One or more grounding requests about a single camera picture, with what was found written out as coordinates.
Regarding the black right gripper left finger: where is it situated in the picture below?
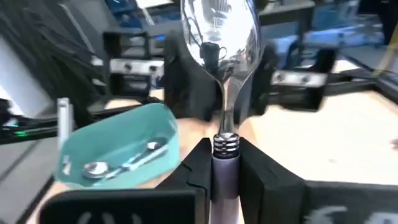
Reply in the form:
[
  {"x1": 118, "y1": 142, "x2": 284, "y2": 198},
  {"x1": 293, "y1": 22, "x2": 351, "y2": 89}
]
[{"x1": 38, "y1": 137, "x2": 213, "y2": 224}]

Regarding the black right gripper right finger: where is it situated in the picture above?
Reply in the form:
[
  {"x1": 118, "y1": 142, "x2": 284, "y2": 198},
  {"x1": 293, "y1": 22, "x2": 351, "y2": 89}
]
[{"x1": 238, "y1": 137, "x2": 398, "y2": 224}]

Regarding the purple handled silver spoon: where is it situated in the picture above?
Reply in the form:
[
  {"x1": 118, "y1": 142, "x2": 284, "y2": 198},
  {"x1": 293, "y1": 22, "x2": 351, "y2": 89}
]
[{"x1": 180, "y1": 0, "x2": 262, "y2": 224}]

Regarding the teal plastic bin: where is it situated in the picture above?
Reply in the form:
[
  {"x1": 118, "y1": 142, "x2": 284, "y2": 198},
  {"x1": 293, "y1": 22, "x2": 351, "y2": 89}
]
[{"x1": 55, "y1": 102, "x2": 182, "y2": 190}]

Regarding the dark grey tray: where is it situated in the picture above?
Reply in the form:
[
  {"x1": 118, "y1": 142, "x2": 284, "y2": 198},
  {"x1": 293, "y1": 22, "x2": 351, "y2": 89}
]
[{"x1": 323, "y1": 67, "x2": 398, "y2": 105}]

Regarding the short white post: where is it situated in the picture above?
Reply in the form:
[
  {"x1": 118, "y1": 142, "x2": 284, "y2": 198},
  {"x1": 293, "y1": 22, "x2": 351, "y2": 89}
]
[{"x1": 57, "y1": 97, "x2": 75, "y2": 150}]

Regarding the yellow hanging cable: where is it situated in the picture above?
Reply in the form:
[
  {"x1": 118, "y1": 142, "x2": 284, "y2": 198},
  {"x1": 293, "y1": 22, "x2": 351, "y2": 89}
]
[{"x1": 374, "y1": 37, "x2": 398, "y2": 77}]

